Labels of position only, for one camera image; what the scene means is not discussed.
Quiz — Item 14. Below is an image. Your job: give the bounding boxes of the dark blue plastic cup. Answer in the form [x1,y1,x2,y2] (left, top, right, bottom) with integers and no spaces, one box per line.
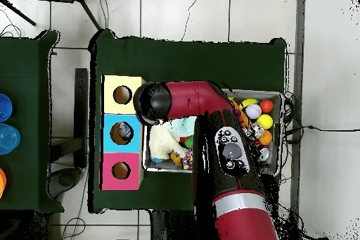
[0,93,13,123]

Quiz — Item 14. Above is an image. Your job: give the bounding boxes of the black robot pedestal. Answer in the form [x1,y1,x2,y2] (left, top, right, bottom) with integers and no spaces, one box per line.
[148,210,198,240]

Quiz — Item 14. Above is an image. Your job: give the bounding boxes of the red ball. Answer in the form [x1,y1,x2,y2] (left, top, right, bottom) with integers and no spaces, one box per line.
[259,98,275,112]

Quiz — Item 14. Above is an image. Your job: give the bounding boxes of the dark green side-table cloth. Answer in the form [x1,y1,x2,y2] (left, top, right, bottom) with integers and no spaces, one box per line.
[0,30,64,214]

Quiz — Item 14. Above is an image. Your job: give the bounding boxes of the clear mesh bin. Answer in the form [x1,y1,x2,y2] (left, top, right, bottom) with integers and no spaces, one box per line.
[143,86,284,177]

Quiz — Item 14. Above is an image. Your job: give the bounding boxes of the clear plastic wrapper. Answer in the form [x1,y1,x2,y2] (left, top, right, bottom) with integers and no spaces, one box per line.
[118,126,134,141]

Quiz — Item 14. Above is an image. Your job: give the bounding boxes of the light blue plastic cup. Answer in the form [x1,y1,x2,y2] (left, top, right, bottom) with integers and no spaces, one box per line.
[0,123,22,156]

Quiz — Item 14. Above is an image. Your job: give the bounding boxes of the crushed silver can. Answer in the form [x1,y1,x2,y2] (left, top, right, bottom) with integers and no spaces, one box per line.
[248,122,265,140]

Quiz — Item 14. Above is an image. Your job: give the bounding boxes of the cream knitted cloth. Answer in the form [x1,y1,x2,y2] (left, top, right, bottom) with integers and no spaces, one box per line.
[148,121,190,162]

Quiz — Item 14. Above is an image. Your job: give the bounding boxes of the black floor cable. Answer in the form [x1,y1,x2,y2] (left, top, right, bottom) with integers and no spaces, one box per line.
[283,122,360,139]

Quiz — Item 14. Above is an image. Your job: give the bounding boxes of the orange plastic cup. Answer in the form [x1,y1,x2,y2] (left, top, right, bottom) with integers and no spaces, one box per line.
[0,168,7,198]

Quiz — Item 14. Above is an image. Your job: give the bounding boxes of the yellow ball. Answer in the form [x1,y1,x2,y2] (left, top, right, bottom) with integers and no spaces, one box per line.
[257,113,274,130]

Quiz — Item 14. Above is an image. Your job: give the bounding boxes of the dark green table cloth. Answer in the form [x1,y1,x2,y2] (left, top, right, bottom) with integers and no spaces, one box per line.
[89,28,288,215]

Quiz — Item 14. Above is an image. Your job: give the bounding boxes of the wooden three-hole sorting box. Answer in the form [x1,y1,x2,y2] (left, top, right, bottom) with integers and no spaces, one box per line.
[101,75,146,191]

